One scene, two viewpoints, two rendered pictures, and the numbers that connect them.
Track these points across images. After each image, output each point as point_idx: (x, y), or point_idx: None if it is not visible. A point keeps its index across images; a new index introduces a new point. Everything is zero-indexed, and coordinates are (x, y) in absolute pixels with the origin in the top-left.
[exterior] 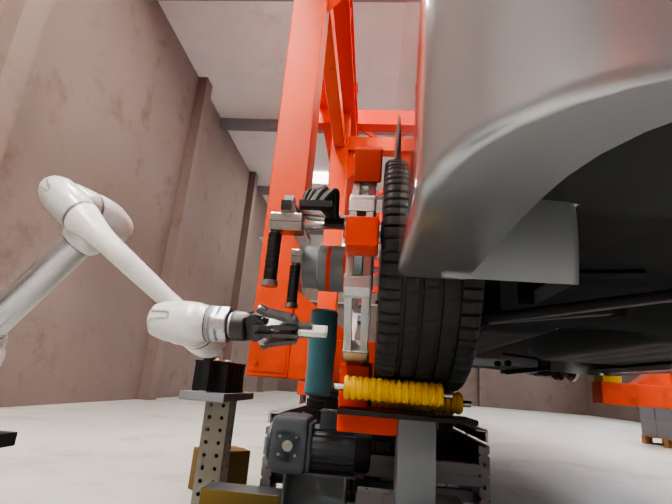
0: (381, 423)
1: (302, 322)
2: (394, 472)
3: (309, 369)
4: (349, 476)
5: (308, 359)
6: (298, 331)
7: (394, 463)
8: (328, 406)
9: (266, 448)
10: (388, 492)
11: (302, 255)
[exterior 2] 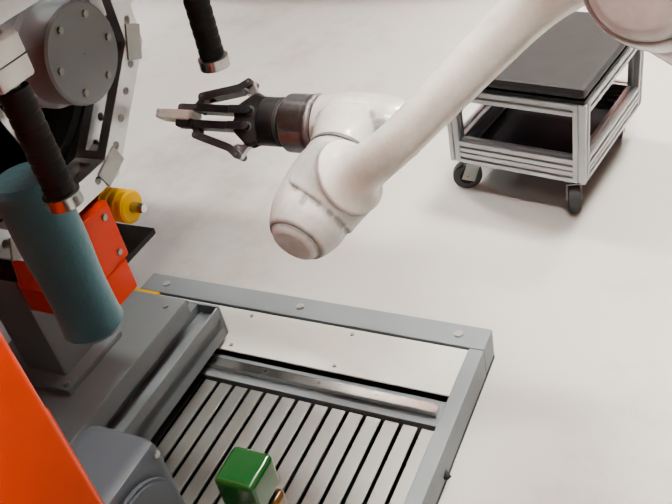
0: None
1: (192, 104)
2: (60, 343)
3: (105, 277)
4: None
5: (98, 264)
6: (201, 115)
7: (50, 340)
8: None
9: (178, 502)
10: (64, 382)
11: (106, 18)
